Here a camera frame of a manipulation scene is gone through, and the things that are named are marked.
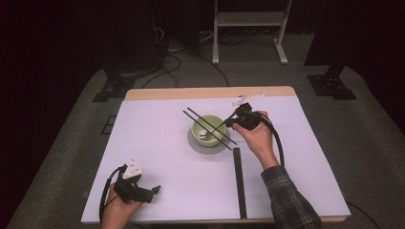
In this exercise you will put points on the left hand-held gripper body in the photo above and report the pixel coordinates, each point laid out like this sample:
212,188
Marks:
130,187

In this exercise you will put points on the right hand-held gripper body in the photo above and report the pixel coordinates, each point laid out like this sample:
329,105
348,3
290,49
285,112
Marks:
246,117

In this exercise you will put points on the pale green bowl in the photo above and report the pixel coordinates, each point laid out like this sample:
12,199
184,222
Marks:
205,143

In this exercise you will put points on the person's right hand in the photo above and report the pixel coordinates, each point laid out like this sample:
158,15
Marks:
259,140

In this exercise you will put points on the person's left hand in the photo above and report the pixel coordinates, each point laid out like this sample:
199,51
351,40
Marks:
116,213

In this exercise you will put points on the grey round coaster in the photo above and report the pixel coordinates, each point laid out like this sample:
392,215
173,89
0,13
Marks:
203,150

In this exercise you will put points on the row of black chopsticks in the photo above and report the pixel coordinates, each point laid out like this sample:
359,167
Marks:
239,183

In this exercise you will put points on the black tape square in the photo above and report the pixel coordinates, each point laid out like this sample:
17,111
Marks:
104,124

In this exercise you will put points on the black metal stand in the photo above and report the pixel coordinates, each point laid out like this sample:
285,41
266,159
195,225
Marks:
114,87
331,86

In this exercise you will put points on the white metal stand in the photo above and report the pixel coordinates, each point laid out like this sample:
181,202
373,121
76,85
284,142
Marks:
248,18

